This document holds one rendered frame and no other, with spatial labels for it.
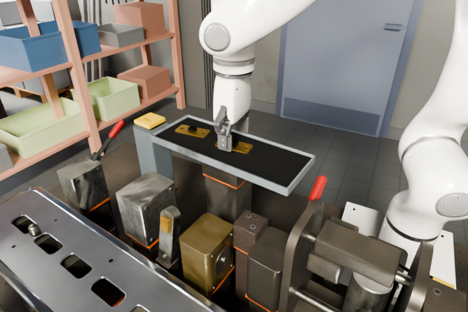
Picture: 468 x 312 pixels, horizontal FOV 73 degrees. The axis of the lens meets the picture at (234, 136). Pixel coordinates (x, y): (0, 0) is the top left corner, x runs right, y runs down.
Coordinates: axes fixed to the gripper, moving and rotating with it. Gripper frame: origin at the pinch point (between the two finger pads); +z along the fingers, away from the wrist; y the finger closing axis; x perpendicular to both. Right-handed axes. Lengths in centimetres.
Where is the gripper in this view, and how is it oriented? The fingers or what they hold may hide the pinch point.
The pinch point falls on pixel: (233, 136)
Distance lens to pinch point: 72.6
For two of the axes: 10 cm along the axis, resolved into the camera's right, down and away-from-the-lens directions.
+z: 0.0, 8.7, 5.0
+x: 9.1, 2.1, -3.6
